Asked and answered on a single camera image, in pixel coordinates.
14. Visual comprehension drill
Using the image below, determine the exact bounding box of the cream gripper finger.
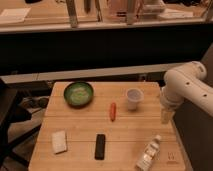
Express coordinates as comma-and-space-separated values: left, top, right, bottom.
161, 108, 175, 124

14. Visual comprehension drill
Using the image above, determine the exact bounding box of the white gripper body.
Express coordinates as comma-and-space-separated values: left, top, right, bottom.
160, 86, 184, 110

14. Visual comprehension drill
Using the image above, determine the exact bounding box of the white ceramic cup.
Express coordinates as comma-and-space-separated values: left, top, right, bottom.
126, 88, 144, 110

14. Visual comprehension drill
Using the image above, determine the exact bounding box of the green ceramic bowl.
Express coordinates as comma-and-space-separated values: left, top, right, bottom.
63, 82, 94, 108

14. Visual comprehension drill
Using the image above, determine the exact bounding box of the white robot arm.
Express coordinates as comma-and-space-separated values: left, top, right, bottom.
159, 61, 213, 124

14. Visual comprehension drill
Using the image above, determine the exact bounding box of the clear plastic bottle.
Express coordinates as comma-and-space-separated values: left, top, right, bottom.
136, 135, 162, 171

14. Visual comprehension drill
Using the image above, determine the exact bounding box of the orange carrot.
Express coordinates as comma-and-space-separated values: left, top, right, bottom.
110, 103, 116, 122

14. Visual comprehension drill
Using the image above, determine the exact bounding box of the black rectangular remote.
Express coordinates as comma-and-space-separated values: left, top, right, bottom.
95, 134, 106, 160

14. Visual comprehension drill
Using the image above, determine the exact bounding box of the white sponge block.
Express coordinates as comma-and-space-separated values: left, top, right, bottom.
52, 131, 67, 154

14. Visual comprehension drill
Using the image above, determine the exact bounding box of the white paper sheet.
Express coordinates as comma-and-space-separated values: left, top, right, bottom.
0, 8, 30, 24

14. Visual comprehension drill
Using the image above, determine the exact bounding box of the grey metal post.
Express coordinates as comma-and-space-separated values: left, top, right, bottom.
66, 0, 78, 28

